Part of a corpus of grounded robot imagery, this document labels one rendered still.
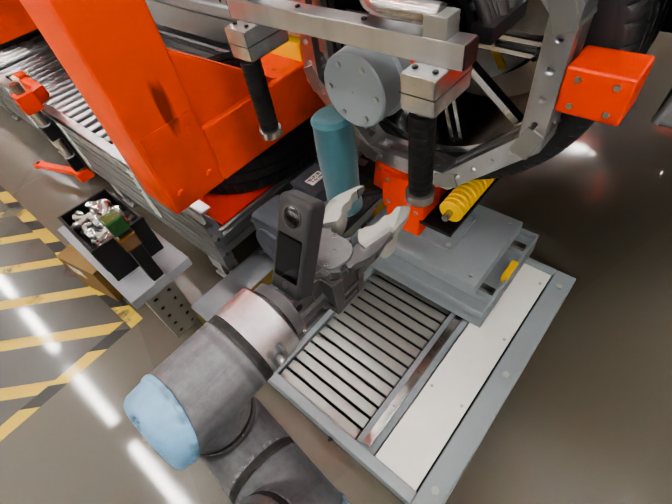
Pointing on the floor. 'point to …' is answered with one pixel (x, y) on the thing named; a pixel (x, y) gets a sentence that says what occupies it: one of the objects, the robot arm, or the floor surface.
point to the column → (173, 309)
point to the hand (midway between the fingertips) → (380, 197)
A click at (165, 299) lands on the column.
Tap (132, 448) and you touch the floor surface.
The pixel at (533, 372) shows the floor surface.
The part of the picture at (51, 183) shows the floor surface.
